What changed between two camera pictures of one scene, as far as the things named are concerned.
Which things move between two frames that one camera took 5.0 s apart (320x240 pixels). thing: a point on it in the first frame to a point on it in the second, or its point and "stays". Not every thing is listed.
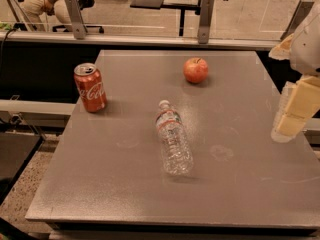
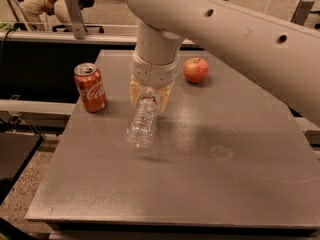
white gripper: (308, 52) to (152, 73)
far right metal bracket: (301, 11) stays
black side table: (16, 151) stays
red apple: (195, 70) stays
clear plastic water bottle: (176, 153) to (142, 127)
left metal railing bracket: (76, 15) stays
